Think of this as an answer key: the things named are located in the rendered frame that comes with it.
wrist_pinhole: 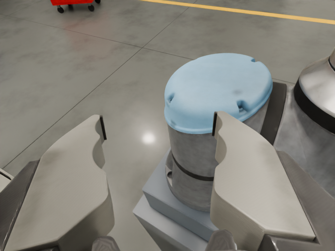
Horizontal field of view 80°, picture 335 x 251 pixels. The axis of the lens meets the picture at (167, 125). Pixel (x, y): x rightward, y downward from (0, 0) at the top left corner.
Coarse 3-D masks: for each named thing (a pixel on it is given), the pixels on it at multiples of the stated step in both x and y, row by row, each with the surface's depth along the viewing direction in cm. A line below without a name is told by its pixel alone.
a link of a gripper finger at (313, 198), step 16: (288, 160) 8; (288, 176) 7; (304, 176) 7; (304, 192) 7; (320, 192) 7; (304, 208) 6; (320, 208) 6; (320, 224) 6; (272, 240) 5; (288, 240) 5; (304, 240) 5; (320, 240) 5
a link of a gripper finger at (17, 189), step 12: (24, 168) 8; (36, 168) 8; (12, 180) 7; (24, 180) 7; (0, 192) 7; (12, 192) 7; (24, 192) 7; (0, 204) 6; (12, 204) 6; (0, 216) 6; (12, 216) 6; (0, 228) 6; (12, 228) 6; (0, 240) 5
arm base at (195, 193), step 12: (168, 156) 37; (168, 168) 38; (180, 168) 31; (168, 180) 36; (180, 180) 33; (192, 180) 31; (204, 180) 29; (180, 192) 34; (192, 192) 32; (204, 192) 31; (192, 204) 34; (204, 204) 33
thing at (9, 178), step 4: (0, 168) 103; (0, 172) 95; (4, 172) 103; (0, 176) 92; (4, 176) 97; (8, 176) 101; (12, 176) 109; (0, 180) 88; (4, 180) 92; (8, 180) 97; (0, 184) 84; (4, 184) 88; (0, 188) 80
